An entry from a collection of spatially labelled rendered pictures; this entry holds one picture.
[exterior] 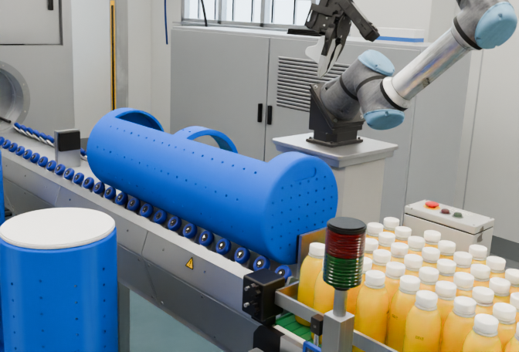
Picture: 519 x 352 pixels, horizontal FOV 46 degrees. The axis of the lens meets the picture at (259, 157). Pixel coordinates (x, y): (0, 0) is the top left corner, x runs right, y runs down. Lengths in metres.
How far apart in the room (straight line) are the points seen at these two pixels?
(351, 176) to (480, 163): 2.53
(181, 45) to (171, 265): 2.93
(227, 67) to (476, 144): 1.79
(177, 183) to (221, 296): 0.33
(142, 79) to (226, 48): 3.16
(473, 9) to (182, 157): 0.88
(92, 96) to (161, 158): 5.17
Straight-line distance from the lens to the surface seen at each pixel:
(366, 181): 2.09
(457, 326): 1.20
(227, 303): 1.65
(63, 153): 2.59
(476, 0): 1.76
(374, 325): 1.28
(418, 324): 1.20
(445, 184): 3.61
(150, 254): 1.91
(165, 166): 1.76
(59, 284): 1.54
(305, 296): 1.39
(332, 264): 0.99
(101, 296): 1.60
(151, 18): 7.24
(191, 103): 4.50
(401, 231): 1.52
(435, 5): 4.31
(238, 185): 1.53
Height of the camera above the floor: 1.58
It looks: 13 degrees down
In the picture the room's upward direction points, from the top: 3 degrees clockwise
